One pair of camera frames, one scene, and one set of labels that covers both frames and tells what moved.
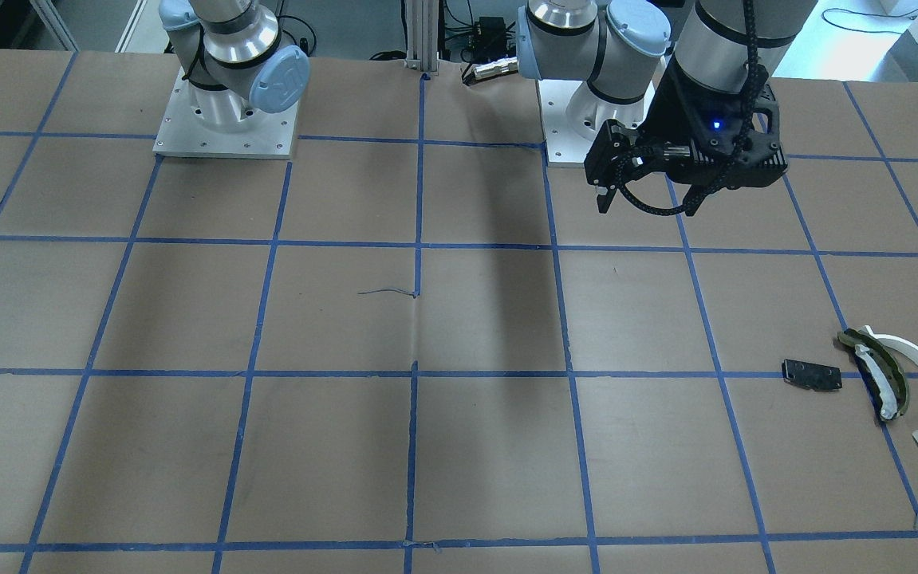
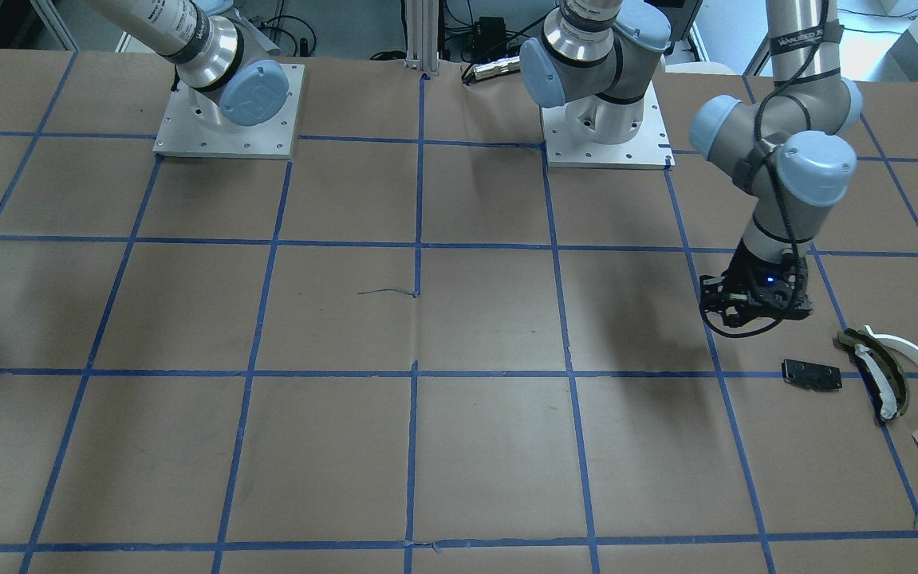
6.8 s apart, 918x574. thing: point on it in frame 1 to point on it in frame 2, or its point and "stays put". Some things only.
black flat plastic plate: x=813 y=377 stays put
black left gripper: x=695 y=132 to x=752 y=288
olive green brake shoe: x=884 y=378 stays put
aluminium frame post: x=422 y=35 stays put
